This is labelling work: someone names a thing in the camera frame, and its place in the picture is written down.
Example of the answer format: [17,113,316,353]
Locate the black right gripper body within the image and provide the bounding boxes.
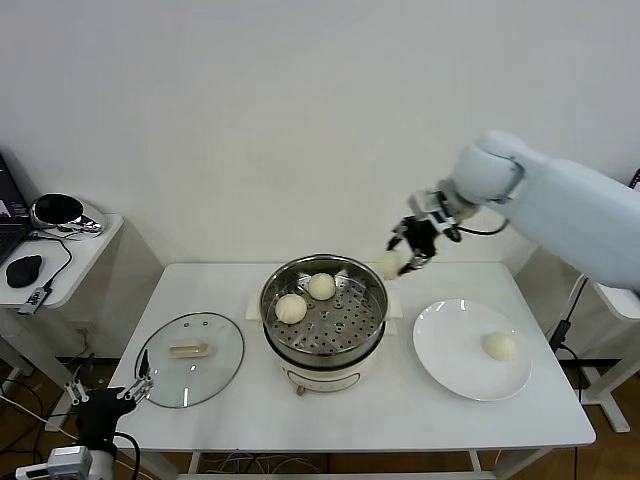
[399,217,442,260]

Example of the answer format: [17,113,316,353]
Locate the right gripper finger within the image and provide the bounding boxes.
[398,249,427,277]
[384,218,410,252]

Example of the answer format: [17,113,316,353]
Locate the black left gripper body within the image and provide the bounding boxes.
[73,387,137,446]

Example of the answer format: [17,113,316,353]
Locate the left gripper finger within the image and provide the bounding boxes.
[116,348,154,403]
[63,379,91,406]

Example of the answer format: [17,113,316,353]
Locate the round glass pot lid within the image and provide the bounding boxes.
[134,312,246,410]

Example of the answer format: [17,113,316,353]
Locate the perforated steel steamer basket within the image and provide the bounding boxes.
[259,254,389,358]

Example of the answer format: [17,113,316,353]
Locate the round white plate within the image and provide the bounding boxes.
[412,298,533,403]

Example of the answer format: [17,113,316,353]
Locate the grey usb hub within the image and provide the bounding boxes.
[17,287,54,317]

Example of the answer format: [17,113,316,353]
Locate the black computer mouse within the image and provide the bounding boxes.
[5,254,45,289]

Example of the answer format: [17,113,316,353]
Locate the white side table with mouse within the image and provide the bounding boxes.
[0,213,126,434]

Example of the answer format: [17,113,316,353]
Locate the cream electric cooker base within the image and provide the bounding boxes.
[246,292,404,399]

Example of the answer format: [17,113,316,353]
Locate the black laptop with dark screen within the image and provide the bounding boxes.
[0,152,34,269]

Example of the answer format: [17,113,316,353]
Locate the chrome silver headset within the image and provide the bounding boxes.
[30,193,105,243]

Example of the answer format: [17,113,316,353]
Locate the white side table with label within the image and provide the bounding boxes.
[579,277,640,434]

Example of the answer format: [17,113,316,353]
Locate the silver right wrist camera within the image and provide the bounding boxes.
[407,189,459,226]

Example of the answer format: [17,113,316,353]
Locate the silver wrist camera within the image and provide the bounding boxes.
[407,189,459,226]
[14,446,95,480]

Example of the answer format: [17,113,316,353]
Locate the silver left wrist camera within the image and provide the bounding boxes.
[14,446,95,480]

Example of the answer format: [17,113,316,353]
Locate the black usb cable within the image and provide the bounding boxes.
[24,232,73,292]

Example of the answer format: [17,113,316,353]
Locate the white and black adapter cable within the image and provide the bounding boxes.
[547,274,590,351]

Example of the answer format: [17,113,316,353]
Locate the white main table frame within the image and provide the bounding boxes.
[188,449,501,480]

